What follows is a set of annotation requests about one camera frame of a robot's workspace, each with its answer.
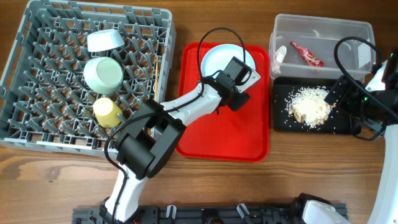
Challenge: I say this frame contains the light blue small bowl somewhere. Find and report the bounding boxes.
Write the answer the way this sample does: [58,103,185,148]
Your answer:
[87,29,124,52]

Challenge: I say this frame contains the green bowl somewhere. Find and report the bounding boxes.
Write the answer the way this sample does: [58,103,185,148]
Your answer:
[83,57,123,95]

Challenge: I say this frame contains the black waste tray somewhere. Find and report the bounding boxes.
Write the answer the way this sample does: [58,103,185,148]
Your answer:
[272,77,351,134]

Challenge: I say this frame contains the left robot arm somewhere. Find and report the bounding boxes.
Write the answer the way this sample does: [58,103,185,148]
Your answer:
[99,57,260,223]

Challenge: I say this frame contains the wooden chopstick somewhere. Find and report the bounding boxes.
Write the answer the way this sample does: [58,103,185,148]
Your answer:
[155,57,159,78]

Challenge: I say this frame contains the food scraps and rice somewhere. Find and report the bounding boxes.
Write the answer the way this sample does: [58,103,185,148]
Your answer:
[285,86,336,128]

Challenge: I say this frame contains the red plastic tray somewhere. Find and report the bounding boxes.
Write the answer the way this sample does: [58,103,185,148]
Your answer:
[176,45,270,162]

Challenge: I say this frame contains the red wrapper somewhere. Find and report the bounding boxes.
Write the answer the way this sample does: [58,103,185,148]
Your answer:
[289,40,324,67]

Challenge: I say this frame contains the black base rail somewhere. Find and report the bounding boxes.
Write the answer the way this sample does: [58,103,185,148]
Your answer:
[73,203,348,224]

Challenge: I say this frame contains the clear plastic bin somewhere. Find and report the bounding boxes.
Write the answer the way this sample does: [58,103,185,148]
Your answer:
[269,14,375,79]

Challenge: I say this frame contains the light blue plate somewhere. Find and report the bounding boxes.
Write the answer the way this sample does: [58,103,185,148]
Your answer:
[201,44,243,77]

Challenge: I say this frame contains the yellow cup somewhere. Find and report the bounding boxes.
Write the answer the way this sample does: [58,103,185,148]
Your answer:
[93,97,122,128]

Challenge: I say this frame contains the crumpled white wrapper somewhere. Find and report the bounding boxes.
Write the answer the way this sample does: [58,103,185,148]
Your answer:
[272,45,287,73]

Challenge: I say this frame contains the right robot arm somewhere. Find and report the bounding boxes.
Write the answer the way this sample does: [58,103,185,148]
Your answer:
[332,49,397,224]

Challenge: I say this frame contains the grey dishwasher rack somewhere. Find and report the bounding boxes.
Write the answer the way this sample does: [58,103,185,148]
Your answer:
[1,1,177,157]

